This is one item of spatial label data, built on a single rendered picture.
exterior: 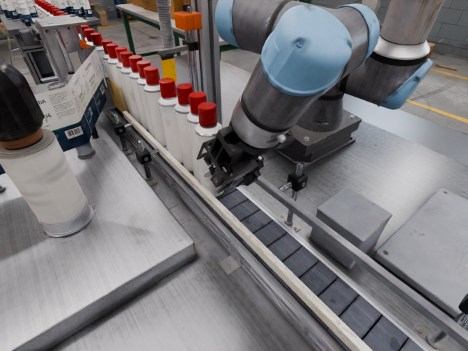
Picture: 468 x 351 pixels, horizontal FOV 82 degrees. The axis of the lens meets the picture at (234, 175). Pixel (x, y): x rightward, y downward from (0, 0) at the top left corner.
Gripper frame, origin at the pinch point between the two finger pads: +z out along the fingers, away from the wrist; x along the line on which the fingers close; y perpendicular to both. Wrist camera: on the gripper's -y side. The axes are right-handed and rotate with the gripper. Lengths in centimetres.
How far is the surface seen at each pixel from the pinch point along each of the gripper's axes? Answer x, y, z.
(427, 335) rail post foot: 39.3, -9.3, -10.9
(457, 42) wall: -61, -541, 124
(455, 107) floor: 18, -328, 97
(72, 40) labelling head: -62, 9, 18
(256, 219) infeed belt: 9.9, -1.1, 0.6
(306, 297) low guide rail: 23.3, 5.0, -11.0
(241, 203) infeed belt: 5.4, -1.3, 3.1
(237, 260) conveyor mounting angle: 14.4, 6.3, 2.1
